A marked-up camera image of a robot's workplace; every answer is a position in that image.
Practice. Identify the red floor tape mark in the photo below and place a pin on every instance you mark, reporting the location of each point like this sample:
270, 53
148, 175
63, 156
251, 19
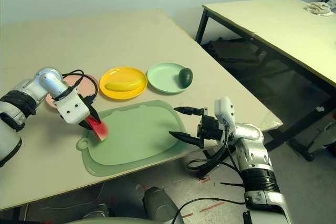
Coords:
204, 180

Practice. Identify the dark green avocado toy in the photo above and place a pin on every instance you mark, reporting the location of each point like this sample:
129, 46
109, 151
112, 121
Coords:
186, 77

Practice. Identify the clear plastic film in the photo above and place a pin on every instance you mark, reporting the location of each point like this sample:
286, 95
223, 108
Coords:
271, 123

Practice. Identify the white crumpled cloth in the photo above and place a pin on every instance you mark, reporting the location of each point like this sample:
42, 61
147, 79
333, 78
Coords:
317, 9

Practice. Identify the beige side table black frame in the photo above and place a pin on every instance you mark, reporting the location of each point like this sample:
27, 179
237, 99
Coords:
275, 24

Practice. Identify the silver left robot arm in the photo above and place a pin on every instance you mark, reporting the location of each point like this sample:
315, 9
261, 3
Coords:
21, 98

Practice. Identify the mint green plastic plate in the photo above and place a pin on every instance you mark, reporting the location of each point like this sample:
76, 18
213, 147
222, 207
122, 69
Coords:
164, 77

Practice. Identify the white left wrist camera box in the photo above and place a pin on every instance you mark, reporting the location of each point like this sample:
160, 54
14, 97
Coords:
72, 108

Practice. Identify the green cutting board mat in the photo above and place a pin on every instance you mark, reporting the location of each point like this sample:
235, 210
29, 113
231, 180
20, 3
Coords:
136, 140

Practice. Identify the grey robot leg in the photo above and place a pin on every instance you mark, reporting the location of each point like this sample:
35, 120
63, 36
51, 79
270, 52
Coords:
160, 203
98, 209

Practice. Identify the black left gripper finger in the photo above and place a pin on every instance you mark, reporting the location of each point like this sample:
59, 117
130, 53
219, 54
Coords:
93, 115
85, 125

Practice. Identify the grey robot left leg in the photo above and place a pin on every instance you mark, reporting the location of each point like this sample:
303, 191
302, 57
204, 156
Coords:
98, 209

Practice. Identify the yellow banana toy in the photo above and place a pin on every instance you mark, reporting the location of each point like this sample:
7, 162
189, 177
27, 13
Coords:
123, 85

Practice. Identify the red watermelon slice toy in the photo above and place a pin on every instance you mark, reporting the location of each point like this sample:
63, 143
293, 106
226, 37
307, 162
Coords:
99, 129

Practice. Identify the white grey floor device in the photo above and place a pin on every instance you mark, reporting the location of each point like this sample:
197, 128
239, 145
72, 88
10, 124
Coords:
325, 134

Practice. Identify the grey robot right leg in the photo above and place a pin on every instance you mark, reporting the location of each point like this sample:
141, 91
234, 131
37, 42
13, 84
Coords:
160, 203

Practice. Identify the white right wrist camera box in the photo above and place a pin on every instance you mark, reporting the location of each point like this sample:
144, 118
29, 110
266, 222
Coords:
224, 111

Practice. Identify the pink plastic plate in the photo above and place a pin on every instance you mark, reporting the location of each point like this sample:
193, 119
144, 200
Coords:
88, 86

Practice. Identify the grey robot torso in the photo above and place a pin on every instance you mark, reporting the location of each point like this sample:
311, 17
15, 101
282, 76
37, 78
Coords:
118, 221

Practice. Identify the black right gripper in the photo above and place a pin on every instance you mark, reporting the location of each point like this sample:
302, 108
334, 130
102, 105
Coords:
210, 128

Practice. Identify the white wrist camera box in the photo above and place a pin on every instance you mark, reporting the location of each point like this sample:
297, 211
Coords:
224, 111
72, 108

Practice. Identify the yellow plastic plate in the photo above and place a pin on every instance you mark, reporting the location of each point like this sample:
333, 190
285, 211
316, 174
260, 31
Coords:
123, 73

